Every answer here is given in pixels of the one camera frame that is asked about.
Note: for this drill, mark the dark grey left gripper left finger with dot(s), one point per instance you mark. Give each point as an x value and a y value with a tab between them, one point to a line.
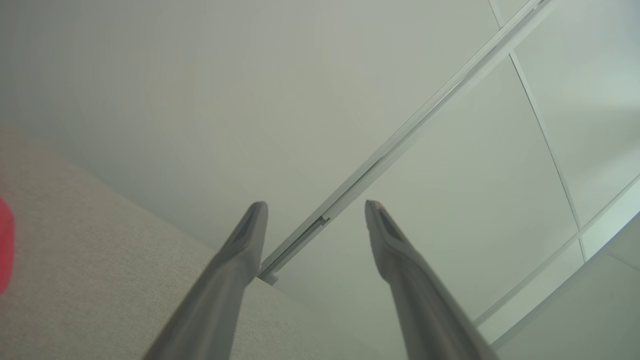
235	260

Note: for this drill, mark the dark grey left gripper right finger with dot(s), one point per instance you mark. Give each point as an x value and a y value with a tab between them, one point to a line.
410	280

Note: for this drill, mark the red Bulls jersey white sleeves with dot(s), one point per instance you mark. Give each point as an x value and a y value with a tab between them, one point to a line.
5	245

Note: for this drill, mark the grey metal partition post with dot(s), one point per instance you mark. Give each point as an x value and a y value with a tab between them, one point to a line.
400	142

